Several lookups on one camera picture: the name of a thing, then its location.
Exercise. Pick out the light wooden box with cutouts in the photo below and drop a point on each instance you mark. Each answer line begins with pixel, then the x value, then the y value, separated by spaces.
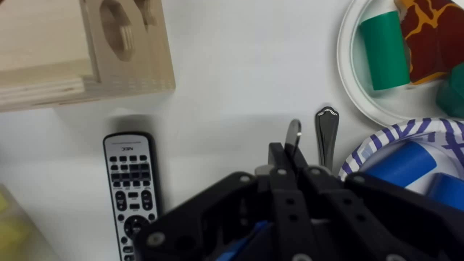
pixel 54 47

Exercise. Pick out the blue cylinder block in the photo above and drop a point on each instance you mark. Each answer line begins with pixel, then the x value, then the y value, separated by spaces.
pixel 402 165

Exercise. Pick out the red orange patterned toy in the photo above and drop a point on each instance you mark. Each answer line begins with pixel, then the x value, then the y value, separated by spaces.
pixel 431 40

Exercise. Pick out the blue plastic piece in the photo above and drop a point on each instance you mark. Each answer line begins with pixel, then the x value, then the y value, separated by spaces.
pixel 246 239

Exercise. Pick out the blue patterned paper bowl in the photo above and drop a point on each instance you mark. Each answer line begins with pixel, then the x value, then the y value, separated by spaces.
pixel 409 128

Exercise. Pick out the silver black remote control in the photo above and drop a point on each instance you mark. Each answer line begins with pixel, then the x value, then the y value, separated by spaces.
pixel 131 181

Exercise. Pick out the translucent yellowish container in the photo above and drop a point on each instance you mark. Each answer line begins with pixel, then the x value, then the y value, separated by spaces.
pixel 16 232

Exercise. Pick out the white plate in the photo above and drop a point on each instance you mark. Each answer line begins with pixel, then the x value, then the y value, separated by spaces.
pixel 353 83

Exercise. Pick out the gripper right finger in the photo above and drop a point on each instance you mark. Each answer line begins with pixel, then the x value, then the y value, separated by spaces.
pixel 362 224

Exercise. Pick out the teal green block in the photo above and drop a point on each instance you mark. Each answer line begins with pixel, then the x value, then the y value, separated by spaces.
pixel 453 94

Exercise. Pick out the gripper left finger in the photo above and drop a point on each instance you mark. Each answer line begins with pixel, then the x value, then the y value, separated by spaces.
pixel 290 217

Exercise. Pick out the green cylinder block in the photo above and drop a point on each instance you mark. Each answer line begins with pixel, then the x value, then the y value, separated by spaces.
pixel 384 50

